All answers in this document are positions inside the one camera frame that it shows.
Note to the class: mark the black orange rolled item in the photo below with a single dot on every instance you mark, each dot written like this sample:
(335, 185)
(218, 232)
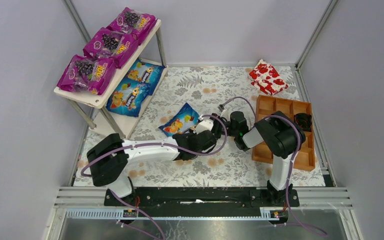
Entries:
(304, 121)

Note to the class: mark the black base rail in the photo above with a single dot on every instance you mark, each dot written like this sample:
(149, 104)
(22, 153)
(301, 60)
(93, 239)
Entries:
(208, 201)

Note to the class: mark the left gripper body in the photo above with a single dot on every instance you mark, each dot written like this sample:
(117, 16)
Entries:
(195, 131)

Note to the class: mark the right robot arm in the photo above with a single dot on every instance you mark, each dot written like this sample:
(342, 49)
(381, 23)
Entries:
(280, 134)

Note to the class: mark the blue candy bag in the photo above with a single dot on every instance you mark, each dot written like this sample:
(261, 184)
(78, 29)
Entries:
(145, 72)
(186, 119)
(128, 97)

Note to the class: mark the aluminium frame post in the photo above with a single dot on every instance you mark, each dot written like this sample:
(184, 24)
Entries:
(317, 31)

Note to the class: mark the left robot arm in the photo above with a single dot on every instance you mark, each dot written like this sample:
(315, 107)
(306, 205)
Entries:
(107, 159)

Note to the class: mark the purple candy bag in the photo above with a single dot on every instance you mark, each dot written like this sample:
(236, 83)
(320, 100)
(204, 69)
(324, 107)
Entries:
(86, 75)
(133, 22)
(113, 45)

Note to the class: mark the red poppy folded cloth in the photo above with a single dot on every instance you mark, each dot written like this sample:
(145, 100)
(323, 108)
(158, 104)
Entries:
(267, 79)

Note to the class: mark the white two-tier shelf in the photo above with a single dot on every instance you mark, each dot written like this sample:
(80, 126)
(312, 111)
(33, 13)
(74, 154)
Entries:
(94, 109)

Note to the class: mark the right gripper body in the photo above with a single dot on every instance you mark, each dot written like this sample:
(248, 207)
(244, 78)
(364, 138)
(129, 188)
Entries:
(233, 124)

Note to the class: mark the wooden compartment tray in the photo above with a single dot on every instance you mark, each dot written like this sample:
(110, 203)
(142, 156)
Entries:
(266, 105)

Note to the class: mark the floral table mat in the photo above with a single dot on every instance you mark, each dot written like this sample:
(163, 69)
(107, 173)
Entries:
(204, 88)

